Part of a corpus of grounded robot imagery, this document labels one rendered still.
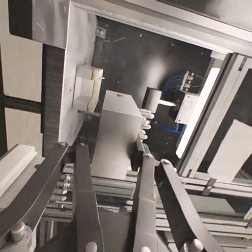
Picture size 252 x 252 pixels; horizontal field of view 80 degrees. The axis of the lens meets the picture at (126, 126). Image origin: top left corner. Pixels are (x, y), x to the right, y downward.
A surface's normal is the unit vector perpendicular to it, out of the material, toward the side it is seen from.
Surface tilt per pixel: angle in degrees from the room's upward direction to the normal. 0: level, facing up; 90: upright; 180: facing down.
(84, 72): 90
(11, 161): 90
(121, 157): 89
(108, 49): 90
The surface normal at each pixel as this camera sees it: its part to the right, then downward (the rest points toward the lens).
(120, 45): 0.07, 0.39
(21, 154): 0.23, -0.90
